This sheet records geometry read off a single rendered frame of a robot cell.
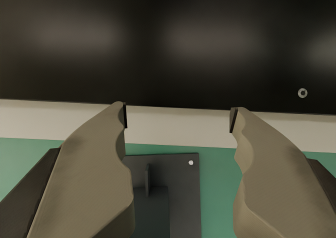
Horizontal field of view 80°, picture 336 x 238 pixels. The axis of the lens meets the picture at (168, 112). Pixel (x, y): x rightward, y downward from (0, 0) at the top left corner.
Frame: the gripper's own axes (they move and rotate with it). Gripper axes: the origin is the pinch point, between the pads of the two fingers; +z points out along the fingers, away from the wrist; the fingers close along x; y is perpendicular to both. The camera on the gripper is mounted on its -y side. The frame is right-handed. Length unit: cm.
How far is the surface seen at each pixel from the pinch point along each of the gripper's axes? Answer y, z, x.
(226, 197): 78, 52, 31
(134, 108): 5.0, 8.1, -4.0
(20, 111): 5.7, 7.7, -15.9
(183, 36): -2.2, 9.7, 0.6
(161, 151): 60, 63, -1
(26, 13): -3.4, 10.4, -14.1
